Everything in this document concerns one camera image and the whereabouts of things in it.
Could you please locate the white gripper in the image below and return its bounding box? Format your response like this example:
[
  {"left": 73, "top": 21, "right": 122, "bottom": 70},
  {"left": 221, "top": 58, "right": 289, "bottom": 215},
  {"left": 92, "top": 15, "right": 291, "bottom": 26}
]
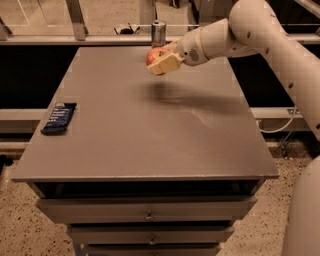
[{"left": 147, "top": 28, "right": 209, "bottom": 75}]

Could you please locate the red apple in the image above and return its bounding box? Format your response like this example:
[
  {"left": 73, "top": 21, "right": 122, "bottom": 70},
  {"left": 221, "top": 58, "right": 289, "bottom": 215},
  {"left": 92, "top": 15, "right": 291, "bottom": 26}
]
[{"left": 145, "top": 47, "right": 168, "bottom": 66}]

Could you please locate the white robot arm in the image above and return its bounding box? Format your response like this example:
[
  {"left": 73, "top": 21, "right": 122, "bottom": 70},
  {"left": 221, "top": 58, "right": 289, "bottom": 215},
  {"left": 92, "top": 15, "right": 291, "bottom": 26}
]
[{"left": 146, "top": 0, "right": 320, "bottom": 256}]

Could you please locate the blue rxbar blueberry bar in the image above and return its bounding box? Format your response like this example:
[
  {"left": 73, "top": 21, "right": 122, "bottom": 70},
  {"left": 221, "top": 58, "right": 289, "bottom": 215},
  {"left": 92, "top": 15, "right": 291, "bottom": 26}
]
[{"left": 41, "top": 102, "right": 77, "bottom": 136}]

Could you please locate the silver blue energy drink can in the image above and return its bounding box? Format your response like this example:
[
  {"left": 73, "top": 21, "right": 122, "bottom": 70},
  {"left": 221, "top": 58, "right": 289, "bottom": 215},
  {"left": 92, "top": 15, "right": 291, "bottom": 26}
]
[{"left": 151, "top": 20, "right": 166, "bottom": 48}]

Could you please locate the dark object behind glass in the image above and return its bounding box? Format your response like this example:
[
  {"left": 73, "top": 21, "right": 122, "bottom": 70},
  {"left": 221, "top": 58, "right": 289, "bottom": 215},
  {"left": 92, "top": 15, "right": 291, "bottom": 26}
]
[{"left": 114, "top": 23, "right": 140, "bottom": 35}]

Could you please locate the metal window railing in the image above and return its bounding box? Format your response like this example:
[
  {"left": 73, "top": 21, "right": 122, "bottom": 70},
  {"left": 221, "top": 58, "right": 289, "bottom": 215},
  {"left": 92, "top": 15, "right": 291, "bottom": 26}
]
[{"left": 0, "top": 0, "right": 320, "bottom": 47}]

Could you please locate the grey drawer cabinet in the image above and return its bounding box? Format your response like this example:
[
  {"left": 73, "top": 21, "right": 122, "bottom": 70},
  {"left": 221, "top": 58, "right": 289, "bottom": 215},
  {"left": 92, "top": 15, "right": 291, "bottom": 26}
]
[{"left": 11, "top": 45, "right": 280, "bottom": 256}]

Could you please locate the top grey drawer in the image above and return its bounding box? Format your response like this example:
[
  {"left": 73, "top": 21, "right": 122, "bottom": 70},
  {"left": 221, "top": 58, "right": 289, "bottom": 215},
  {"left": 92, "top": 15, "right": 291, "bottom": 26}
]
[{"left": 36, "top": 196, "right": 257, "bottom": 224}]

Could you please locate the grey drawer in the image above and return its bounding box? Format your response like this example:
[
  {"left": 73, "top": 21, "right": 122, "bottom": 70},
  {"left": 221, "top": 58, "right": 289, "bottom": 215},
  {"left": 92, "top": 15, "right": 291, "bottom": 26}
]
[
  {"left": 86, "top": 244, "right": 221, "bottom": 256},
  {"left": 68, "top": 223, "right": 234, "bottom": 245},
  {"left": 36, "top": 196, "right": 257, "bottom": 224}
]

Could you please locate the bottom grey drawer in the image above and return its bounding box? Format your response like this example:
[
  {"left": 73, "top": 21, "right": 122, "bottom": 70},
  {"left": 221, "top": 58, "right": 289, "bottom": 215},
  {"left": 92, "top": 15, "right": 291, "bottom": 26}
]
[{"left": 86, "top": 244, "right": 221, "bottom": 256}]

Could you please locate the middle grey drawer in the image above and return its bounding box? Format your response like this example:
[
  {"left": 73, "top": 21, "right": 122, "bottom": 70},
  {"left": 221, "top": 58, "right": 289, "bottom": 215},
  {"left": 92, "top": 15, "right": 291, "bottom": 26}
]
[{"left": 68, "top": 223, "right": 234, "bottom": 245}]

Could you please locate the white cable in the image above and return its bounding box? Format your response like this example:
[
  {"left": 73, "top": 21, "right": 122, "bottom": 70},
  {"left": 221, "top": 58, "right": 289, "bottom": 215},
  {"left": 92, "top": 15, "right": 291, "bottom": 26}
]
[{"left": 255, "top": 107, "right": 298, "bottom": 135}]

